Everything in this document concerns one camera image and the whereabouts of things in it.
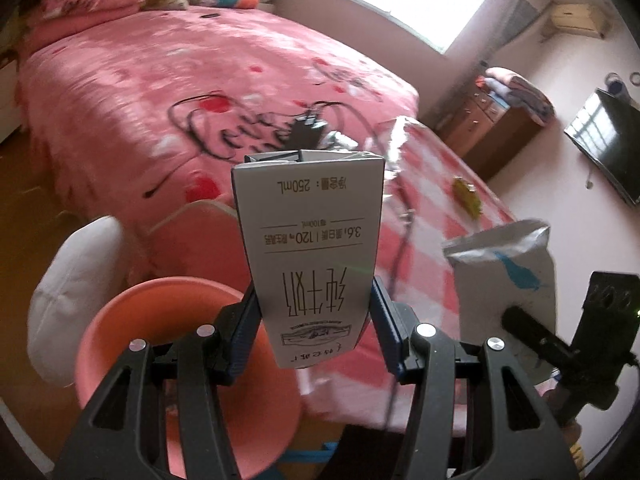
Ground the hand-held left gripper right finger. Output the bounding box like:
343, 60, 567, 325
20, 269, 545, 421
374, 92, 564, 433
369, 276, 581, 480

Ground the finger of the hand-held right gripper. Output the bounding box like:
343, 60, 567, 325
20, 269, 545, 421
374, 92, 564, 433
501, 304, 577, 362

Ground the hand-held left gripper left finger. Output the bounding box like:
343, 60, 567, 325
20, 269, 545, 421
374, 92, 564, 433
60, 280, 263, 480

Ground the white packet with blue stripe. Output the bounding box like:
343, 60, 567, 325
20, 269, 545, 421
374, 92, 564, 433
441, 219, 559, 387

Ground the white milk carton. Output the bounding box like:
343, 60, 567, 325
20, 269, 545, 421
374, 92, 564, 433
231, 149, 386, 370

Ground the pink plastic basin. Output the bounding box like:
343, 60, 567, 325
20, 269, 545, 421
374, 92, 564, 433
75, 277, 304, 467

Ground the green yellow snack bag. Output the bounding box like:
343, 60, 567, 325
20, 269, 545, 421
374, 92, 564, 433
451, 176, 482, 218

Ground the person's right hand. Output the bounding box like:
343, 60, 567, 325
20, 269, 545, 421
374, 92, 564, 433
542, 385, 584, 438

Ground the blue stool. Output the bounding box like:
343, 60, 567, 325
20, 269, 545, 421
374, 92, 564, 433
282, 441, 343, 467

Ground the wooden cabinet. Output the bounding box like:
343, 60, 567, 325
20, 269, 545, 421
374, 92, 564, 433
439, 91, 545, 177

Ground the pile of folded blankets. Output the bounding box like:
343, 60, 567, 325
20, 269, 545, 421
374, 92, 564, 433
474, 66, 557, 127

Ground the bed with pink sheet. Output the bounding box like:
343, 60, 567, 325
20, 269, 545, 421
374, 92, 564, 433
15, 7, 421, 306

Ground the beige air conditioner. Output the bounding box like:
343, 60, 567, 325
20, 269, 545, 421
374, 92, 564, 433
541, 3, 612, 39

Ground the grey curtain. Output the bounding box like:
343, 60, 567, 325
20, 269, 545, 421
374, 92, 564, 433
500, 0, 551, 53

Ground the pink pillow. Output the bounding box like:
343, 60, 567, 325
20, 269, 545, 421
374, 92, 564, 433
30, 0, 149, 56

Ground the black charger with cable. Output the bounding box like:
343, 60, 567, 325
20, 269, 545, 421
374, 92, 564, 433
292, 110, 416, 431

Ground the black wall television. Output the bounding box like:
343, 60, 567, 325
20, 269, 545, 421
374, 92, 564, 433
564, 88, 640, 207

